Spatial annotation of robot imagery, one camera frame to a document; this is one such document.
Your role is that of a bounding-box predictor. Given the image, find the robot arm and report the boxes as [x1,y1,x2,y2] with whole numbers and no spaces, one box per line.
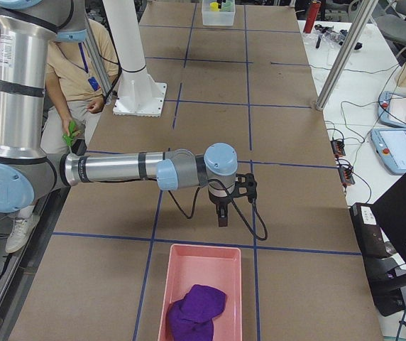
[0,1,237,232]

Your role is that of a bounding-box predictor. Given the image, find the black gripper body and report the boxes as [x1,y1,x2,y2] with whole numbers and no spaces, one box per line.
[209,193,231,212]

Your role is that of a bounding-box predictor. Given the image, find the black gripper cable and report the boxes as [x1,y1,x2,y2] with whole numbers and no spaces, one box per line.
[167,179,269,242]

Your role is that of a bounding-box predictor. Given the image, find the teach pendant far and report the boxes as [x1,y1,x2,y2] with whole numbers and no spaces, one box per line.
[378,91,406,128]

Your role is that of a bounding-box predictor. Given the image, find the yellow paper cup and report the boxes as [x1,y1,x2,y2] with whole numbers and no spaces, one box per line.
[210,2,220,11]

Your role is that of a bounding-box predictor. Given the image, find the black monitor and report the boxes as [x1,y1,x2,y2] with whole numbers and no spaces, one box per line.
[349,172,406,316]

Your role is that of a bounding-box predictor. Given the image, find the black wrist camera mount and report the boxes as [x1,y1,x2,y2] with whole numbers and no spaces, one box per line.
[232,173,258,205]

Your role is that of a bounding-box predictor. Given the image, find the mint green bowl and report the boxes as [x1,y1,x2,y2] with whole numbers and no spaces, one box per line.
[220,1,234,12]

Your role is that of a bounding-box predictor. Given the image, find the pink plastic tray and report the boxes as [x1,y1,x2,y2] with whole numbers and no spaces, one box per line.
[158,244,243,340]

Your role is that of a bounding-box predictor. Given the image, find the purple microfiber cloth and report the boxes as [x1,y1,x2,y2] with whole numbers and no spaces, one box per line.
[167,284,227,340]

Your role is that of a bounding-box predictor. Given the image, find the teach pendant near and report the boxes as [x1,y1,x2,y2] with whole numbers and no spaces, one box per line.
[370,128,406,175]

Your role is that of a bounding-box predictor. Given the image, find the red cylinder bottle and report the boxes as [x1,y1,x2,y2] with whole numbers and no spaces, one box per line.
[303,0,322,34]

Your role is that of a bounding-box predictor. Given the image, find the seated person beige shirt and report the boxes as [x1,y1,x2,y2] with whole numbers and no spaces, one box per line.
[5,19,119,254]

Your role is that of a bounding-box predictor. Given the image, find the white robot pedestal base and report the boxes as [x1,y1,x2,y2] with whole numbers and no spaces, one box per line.
[103,0,167,117]

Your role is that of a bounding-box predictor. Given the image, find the teach pendant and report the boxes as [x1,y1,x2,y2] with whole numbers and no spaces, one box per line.
[378,91,406,128]
[370,128,406,175]

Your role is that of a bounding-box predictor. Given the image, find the clear plastic storage box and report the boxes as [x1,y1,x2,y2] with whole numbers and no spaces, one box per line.
[202,0,236,26]

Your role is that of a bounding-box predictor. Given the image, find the aluminium frame post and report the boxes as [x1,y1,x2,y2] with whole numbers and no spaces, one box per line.
[315,0,378,111]

